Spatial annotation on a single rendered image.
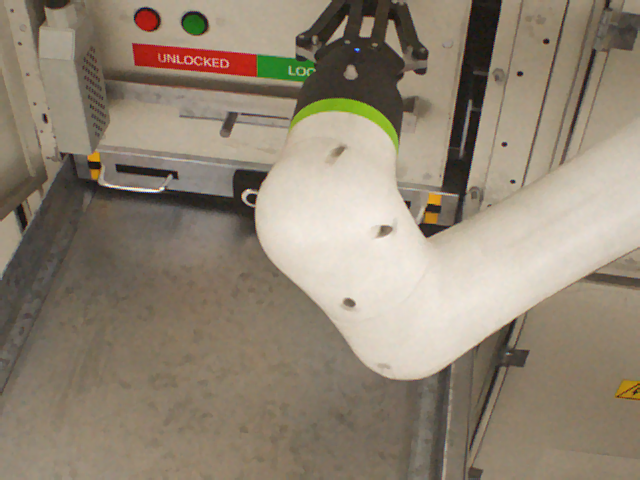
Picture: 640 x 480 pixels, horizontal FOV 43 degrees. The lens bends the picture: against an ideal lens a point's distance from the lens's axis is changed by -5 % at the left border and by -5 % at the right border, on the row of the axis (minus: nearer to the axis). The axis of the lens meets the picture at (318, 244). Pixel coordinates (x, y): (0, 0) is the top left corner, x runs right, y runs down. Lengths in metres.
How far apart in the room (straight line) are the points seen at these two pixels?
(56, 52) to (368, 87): 0.42
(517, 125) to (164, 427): 0.56
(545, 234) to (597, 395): 0.82
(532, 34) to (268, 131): 0.36
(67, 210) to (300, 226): 0.67
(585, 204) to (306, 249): 0.22
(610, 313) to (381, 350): 0.67
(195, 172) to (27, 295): 0.28
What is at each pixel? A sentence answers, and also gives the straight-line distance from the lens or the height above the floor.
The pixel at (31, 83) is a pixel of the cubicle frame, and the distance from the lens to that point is 1.18.
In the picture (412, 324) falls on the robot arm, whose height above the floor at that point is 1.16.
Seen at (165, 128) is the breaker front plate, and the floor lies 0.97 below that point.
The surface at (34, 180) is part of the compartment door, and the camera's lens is 1.27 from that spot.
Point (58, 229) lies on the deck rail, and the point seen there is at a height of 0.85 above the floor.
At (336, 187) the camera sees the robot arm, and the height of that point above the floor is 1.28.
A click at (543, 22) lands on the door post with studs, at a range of 0.97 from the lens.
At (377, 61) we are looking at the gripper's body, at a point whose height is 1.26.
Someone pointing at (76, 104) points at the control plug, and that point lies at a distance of 1.01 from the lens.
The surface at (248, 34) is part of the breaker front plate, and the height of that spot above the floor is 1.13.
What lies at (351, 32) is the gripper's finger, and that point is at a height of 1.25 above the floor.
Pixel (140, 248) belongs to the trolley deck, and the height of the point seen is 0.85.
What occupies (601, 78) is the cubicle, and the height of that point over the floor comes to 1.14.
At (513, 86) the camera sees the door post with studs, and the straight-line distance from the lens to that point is 1.02.
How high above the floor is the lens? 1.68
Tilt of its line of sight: 47 degrees down
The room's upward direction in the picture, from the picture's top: 2 degrees clockwise
